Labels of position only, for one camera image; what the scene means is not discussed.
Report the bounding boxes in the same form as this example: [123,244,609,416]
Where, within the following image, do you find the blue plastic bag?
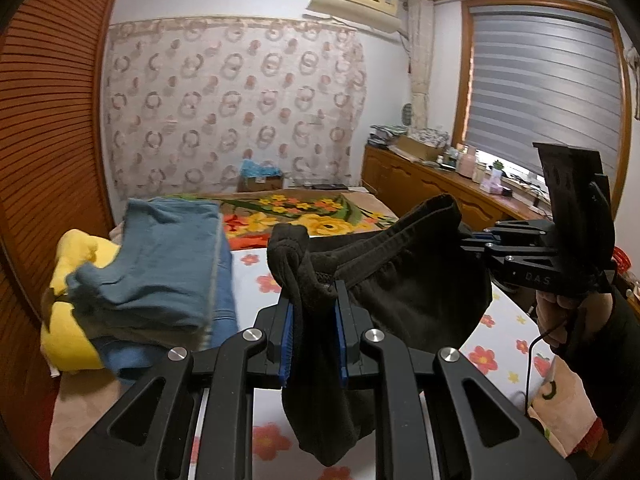
[241,159,281,179]

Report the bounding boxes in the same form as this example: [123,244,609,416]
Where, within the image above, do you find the cream air conditioner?
[305,0,404,37]

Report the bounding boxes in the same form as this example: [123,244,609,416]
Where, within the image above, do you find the cream lace side curtain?
[406,0,434,128]

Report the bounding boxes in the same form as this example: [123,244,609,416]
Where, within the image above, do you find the black pants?
[266,194,493,467]

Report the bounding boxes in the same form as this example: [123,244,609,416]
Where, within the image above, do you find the ring-patterned curtain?
[102,17,368,206]

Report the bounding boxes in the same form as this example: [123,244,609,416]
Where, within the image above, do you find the blue folded jeans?
[95,245,240,378]

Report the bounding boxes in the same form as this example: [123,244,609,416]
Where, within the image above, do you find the faded blue folded pants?
[66,197,224,338]

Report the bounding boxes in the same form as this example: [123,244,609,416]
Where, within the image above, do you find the patterned fabric pile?
[407,126,449,148]

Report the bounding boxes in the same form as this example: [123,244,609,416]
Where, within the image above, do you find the stack of printed papers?
[369,123,406,147]

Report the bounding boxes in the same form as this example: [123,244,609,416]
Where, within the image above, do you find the pink container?
[457,151,481,179]

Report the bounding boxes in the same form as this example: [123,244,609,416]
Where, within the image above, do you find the black cable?
[522,310,571,411]

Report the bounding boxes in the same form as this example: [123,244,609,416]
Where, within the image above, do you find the person's right hand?
[536,290,617,358]

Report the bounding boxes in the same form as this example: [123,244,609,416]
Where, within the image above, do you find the peach floral blanket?
[50,191,608,461]

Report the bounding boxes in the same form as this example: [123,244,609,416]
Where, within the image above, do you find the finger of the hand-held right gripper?
[460,239,609,289]
[481,219,554,249]

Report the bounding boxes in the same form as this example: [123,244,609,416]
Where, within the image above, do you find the yellow plush toy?
[40,229,121,376]

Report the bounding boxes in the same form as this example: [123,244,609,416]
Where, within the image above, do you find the wooden slatted wardrobe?
[0,0,131,461]

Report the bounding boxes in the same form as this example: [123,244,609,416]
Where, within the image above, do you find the grey window blind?
[467,7,618,181]

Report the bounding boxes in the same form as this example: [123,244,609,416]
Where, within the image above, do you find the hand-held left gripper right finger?
[334,280,576,480]

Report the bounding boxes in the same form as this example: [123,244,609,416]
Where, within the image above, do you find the person's right forearm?
[562,290,640,461]

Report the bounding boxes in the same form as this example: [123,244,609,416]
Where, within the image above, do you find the wooden cabinet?
[361,144,556,233]

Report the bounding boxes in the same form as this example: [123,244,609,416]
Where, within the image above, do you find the small cardboard box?
[237,172,286,194]

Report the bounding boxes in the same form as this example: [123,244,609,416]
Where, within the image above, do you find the white floral bed sheet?
[200,247,556,480]

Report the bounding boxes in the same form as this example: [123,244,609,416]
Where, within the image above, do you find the flat cardboard box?
[394,135,446,162]

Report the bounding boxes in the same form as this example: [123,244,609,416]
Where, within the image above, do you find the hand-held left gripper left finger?
[50,300,297,480]

